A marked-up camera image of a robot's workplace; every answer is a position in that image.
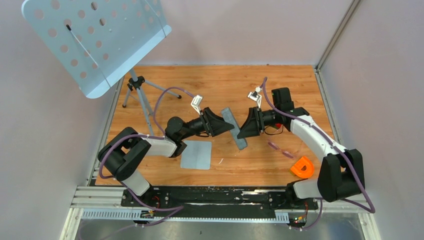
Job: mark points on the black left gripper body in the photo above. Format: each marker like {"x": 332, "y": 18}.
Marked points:
{"x": 197, "y": 126}

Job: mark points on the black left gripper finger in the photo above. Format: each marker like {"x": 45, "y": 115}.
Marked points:
{"x": 210, "y": 118}
{"x": 218, "y": 127}

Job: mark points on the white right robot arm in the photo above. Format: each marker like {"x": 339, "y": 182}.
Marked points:
{"x": 341, "y": 173}

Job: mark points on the light blue cleaning cloth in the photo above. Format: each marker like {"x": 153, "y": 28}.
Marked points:
{"x": 197, "y": 155}

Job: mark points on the orange tape dispenser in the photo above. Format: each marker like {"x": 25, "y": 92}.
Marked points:
{"x": 303, "y": 168}

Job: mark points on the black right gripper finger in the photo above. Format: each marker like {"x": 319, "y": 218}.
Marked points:
{"x": 254, "y": 116}
{"x": 249, "y": 130}

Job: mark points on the grey glasses case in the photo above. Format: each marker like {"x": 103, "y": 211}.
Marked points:
{"x": 229, "y": 117}

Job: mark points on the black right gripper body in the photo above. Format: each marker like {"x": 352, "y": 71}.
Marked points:
{"x": 270, "y": 117}

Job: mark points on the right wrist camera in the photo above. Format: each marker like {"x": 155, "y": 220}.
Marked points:
{"x": 256, "y": 96}

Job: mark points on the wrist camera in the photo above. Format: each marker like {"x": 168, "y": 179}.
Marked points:
{"x": 256, "y": 96}
{"x": 195, "y": 103}

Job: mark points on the blue music stand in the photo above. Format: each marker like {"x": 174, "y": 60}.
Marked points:
{"x": 98, "y": 41}

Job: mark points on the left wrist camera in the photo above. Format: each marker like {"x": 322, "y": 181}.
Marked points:
{"x": 195, "y": 103}

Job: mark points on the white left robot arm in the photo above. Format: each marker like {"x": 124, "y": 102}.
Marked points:
{"x": 122, "y": 156}

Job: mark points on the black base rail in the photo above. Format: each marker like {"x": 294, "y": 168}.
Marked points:
{"x": 225, "y": 202}

